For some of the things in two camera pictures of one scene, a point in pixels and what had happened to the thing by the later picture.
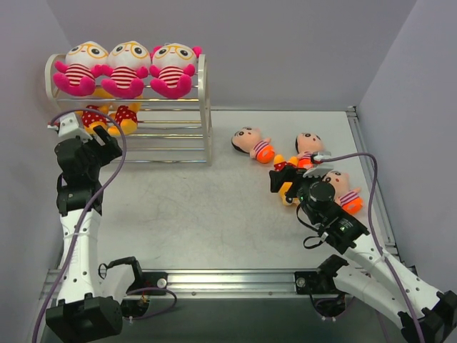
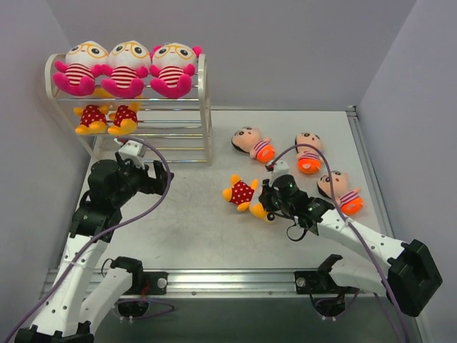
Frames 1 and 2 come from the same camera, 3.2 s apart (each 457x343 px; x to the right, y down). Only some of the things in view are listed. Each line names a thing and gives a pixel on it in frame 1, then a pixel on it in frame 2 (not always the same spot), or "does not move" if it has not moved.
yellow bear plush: (126, 118) does not move
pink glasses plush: (128, 62) does not move
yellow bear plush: (93, 116) does not move
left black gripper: (108, 143) → (157, 177)
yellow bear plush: (279, 163) → (246, 198)
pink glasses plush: (173, 65) does not move
